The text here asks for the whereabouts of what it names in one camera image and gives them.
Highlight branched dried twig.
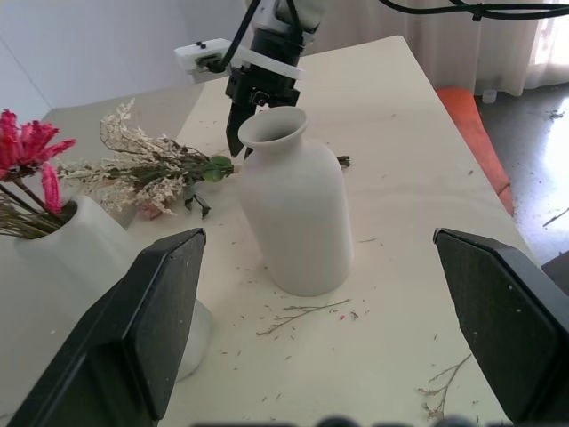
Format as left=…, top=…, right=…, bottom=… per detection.
left=417, top=353, right=474, bottom=420

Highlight pink dried flower bouquet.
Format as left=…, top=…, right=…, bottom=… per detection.
left=0, top=109, right=78, bottom=240

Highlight orange cushion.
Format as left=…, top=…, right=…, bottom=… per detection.
left=434, top=85, right=513, bottom=215

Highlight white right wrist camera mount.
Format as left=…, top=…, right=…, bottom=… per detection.
left=173, top=38, right=306, bottom=85

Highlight thin dried twig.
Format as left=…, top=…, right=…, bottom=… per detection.
left=256, top=298, right=353, bottom=337

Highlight white dried flower bouquet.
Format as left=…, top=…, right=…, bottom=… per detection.
left=56, top=98, right=353, bottom=220

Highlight white bottle-shaped ceramic vase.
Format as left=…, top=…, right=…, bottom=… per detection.
left=237, top=108, right=356, bottom=298

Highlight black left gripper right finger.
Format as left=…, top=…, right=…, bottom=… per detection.
left=432, top=227, right=569, bottom=427

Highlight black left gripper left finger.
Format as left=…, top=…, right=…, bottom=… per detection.
left=7, top=228, right=207, bottom=427

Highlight beige curtain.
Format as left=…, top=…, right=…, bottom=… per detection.
left=399, top=0, right=569, bottom=98

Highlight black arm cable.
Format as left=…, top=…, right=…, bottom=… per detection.
left=219, top=0, right=264, bottom=72
left=377, top=0, right=569, bottom=22

